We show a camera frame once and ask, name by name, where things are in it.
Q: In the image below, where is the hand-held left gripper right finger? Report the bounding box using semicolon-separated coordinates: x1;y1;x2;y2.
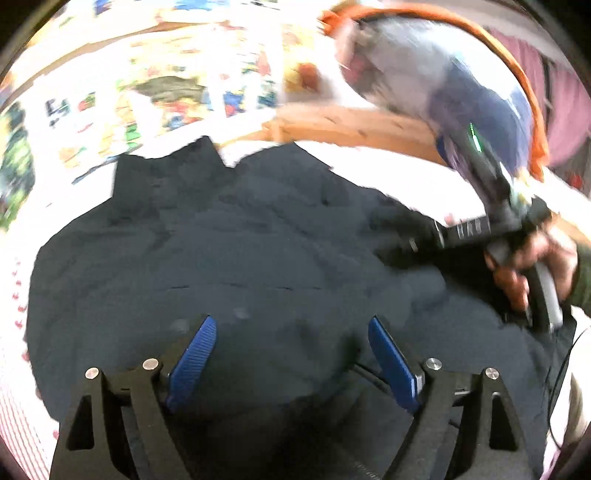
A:
368;316;541;480

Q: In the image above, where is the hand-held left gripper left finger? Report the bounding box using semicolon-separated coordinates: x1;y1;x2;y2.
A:
50;315;218;480

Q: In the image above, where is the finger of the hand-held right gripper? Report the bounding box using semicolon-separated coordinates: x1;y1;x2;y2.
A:
373;217;446;268

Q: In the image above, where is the dark navy jacket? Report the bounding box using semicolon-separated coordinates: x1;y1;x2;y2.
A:
25;136;578;480

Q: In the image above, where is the person's right forearm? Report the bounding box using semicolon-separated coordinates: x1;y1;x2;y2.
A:
566;240;591;320

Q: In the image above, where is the person's right hand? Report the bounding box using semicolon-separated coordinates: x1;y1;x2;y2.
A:
484;225;579;315

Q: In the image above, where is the pink fruit-print bed sheet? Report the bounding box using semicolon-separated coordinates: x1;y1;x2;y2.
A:
0;134;591;480

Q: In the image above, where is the pink curtain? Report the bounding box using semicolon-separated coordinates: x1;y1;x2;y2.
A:
489;28;591;168

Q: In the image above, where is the grey cloth with orange trim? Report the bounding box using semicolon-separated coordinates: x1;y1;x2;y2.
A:
321;0;551;182

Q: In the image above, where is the wooden bed frame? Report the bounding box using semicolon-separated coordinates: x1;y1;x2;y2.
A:
261;104;445;165

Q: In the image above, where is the black cable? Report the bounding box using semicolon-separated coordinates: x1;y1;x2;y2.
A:
542;318;587;444

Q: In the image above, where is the group of colourful wall posters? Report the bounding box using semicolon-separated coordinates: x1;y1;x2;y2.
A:
0;0;333;224

